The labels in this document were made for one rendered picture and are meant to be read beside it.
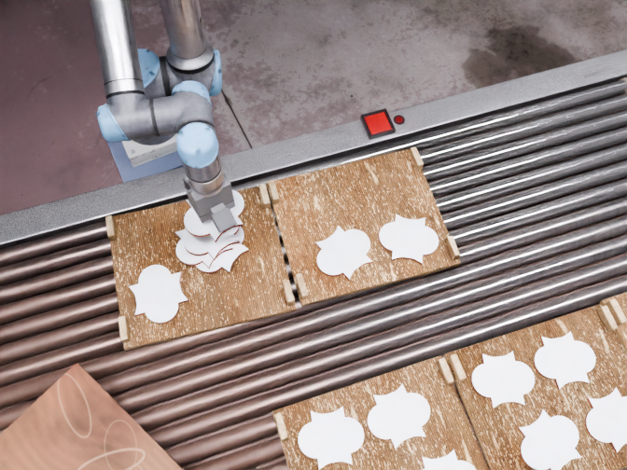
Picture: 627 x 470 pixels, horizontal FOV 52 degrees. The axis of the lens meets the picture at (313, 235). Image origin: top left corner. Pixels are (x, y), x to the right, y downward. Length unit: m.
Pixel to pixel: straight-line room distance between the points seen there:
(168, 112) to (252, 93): 1.74
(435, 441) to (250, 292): 0.54
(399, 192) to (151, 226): 0.64
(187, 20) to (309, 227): 0.57
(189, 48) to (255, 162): 0.35
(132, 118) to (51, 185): 1.65
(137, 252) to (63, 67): 1.78
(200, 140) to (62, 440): 0.66
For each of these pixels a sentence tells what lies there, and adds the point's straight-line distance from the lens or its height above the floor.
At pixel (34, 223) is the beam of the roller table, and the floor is 0.92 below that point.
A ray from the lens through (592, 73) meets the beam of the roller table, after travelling 2.10.
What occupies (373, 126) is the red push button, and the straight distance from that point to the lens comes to 1.79.
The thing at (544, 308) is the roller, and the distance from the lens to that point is 1.66.
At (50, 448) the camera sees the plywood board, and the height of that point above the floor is 1.04.
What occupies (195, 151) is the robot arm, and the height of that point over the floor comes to 1.37.
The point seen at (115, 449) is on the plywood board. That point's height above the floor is 1.04.
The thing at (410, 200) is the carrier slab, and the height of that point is 0.94.
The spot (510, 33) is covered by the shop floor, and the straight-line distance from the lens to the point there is 3.42.
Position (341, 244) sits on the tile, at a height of 0.95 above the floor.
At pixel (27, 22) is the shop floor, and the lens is 3.53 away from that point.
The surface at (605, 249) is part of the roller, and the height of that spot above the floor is 0.92.
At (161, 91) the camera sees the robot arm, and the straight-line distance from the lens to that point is 1.67.
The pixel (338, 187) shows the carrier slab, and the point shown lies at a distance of 1.67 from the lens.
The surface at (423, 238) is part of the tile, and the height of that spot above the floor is 0.95.
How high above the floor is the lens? 2.39
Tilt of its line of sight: 65 degrees down
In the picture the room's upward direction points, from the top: 4 degrees clockwise
